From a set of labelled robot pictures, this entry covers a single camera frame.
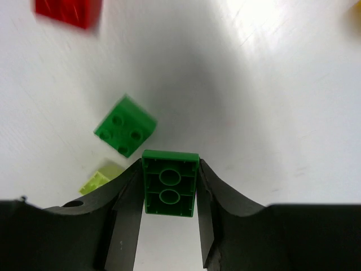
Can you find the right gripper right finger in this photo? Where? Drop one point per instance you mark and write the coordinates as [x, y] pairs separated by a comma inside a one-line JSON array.
[[237, 233]]

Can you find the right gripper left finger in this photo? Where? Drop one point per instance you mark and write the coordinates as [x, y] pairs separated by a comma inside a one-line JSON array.
[[98, 231]]

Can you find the dark green lego brick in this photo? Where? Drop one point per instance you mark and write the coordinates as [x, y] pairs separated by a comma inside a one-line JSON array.
[[170, 182]]

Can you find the pale green sloped lego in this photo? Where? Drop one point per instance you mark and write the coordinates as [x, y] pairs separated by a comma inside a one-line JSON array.
[[107, 172]]

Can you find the small green lego brick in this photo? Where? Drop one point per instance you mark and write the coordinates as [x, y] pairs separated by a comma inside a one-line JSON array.
[[126, 127]]

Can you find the right red lego brick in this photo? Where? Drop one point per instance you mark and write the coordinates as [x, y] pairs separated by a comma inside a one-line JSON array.
[[84, 14]]

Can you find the yellow orange lego figure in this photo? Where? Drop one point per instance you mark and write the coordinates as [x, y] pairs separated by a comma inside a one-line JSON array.
[[354, 11]]

